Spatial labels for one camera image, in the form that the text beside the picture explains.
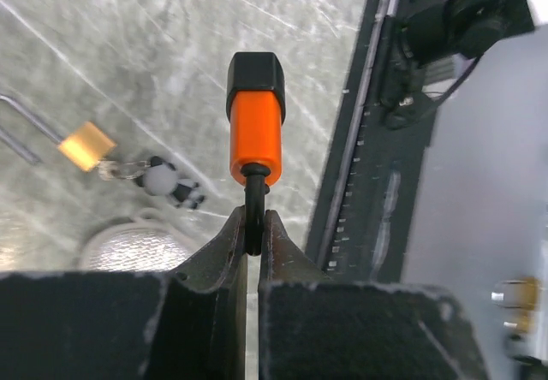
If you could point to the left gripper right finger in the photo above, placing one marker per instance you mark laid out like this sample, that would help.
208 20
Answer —
311 327

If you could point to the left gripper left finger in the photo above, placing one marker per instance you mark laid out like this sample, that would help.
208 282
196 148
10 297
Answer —
185 323

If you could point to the grey figurine keychain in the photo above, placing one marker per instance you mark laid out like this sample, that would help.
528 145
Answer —
158 178

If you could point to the small brass padlock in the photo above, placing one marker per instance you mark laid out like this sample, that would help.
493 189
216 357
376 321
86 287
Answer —
86 147

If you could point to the orange black padlock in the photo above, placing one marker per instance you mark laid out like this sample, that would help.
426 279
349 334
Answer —
256 110

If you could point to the large brass padlock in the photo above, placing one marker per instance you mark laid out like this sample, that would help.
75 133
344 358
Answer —
521 298

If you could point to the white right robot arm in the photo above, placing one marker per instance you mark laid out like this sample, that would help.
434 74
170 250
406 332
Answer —
466 27

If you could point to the silver glitter sponge pad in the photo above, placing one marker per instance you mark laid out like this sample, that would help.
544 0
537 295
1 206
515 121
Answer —
148 242

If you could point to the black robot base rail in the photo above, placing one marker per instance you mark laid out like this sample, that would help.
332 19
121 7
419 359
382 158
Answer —
399 75

